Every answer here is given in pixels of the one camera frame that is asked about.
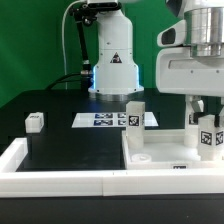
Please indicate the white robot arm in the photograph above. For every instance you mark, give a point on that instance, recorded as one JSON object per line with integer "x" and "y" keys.
{"x": 116, "y": 76}

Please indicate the white U-shaped obstacle fence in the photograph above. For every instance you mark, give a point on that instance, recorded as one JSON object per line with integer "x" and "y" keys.
{"x": 100, "y": 183}

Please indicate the white square table top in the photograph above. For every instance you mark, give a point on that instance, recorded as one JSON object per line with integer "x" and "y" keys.
{"x": 164, "y": 149}

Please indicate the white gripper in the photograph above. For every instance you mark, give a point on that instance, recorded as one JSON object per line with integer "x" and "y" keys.
{"x": 178, "y": 72}

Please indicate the white fiducial marker sheet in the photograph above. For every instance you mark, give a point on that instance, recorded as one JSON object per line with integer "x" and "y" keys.
{"x": 108, "y": 119}

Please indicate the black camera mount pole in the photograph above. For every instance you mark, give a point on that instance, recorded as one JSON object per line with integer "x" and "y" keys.
{"x": 84, "y": 16}

